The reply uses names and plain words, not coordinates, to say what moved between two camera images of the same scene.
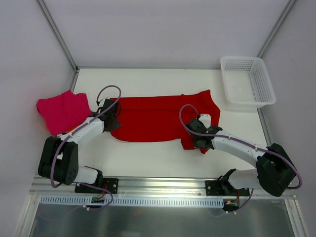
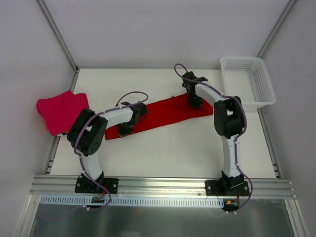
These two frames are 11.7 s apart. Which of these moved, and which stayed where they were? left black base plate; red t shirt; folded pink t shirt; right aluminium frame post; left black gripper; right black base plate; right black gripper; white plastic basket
Moved: right black gripper; red t shirt; left black gripper
Stayed: right aluminium frame post; white plastic basket; left black base plate; right black base plate; folded pink t shirt
